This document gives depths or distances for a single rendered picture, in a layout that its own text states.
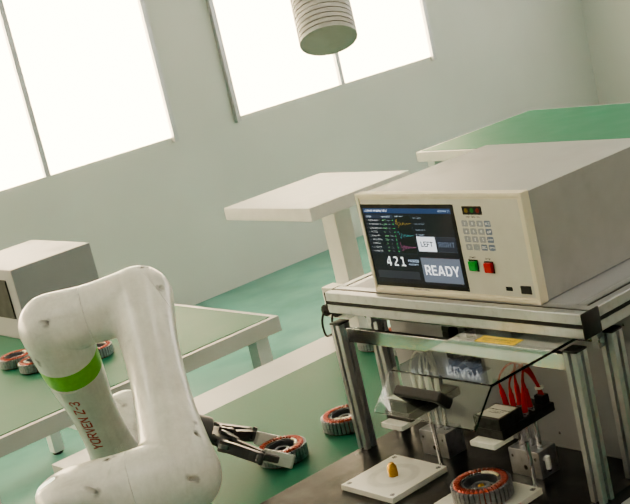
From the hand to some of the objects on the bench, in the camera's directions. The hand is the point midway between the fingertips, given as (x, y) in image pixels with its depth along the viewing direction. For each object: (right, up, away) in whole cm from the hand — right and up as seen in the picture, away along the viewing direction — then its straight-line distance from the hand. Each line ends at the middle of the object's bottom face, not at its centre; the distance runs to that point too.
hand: (281, 451), depth 275 cm
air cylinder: (+49, +2, -39) cm, 63 cm away
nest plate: (+38, -2, -48) cm, 61 cm away
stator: (+38, -1, -48) cm, 61 cm away
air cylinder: (+34, +3, -20) cm, 40 cm away
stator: (+1, -2, 0) cm, 2 cm away
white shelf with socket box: (+18, +17, +67) cm, 71 cm away
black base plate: (+32, -3, -37) cm, 49 cm away
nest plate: (+23, -1, -29) cm, 37 cm away
